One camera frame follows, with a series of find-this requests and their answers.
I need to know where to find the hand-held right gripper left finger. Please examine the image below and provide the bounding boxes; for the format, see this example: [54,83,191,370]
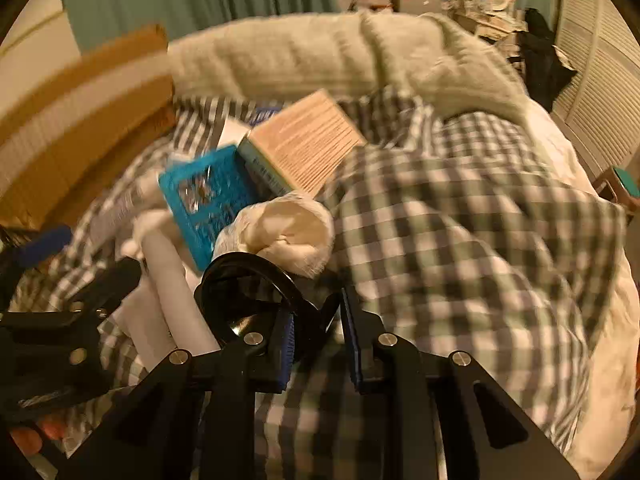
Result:
[55,305,296,480]

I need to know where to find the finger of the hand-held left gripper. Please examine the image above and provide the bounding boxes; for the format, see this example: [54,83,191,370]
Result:
[0,225,75,281]
[0,257,146,333]

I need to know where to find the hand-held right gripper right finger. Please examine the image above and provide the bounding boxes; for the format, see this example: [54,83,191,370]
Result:
[340,287,583,480]

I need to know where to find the black ring keychain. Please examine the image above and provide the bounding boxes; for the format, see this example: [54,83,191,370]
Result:
[194,251,326,361]

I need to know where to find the brown cardboard box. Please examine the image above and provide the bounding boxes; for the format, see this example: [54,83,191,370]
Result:
[0,24,178,231]

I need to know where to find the person's left hand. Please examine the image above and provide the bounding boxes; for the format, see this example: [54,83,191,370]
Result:
[7,417,68,461]

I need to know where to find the white paper roll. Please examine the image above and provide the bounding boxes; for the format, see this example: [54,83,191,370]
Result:
[140,227,221,356]

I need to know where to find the blue plastic basket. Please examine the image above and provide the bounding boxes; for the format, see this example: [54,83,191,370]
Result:
[159,144,261,273]

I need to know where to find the white sock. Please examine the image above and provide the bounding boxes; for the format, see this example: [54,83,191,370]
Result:
[215,192,335,278]

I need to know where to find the grey checkered bed sheet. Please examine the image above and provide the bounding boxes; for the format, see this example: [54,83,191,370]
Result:
[10,87,628,480]

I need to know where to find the small white box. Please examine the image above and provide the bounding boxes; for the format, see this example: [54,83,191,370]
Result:
[217,117,253,153]

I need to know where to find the beige printed carton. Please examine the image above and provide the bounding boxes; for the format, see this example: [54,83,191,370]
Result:
[236,88,368,198]

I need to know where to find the cream knitted blanket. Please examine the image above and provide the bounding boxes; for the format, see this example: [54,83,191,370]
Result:
[167,10,531,126]

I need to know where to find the brown stool teal seat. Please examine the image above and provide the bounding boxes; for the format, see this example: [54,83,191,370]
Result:
[597,165,638,221]

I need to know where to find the dark jacket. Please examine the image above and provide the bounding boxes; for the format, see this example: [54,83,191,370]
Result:
[520,30,578,111]

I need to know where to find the white dressing table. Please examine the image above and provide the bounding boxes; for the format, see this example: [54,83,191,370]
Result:
[452,7,526,43]

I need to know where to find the grey small fridge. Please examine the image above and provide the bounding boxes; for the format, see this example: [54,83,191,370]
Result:
[392,0,466,17]

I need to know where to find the white louvered wardrobe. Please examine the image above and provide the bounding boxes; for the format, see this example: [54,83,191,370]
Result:
[550,0,640,181]

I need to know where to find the black bag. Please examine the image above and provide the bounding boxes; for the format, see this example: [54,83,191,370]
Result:
[524,7,556,41]

